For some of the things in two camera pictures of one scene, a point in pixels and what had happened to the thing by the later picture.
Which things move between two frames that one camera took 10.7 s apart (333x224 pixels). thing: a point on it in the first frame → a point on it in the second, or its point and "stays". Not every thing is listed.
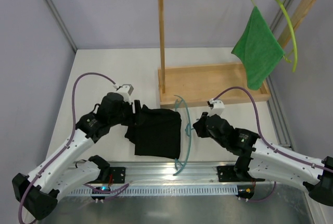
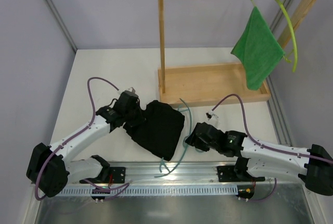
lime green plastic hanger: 286,56 stays
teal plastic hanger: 178,164 → 161,165
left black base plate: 118,174 stays
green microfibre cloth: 258,48 stays
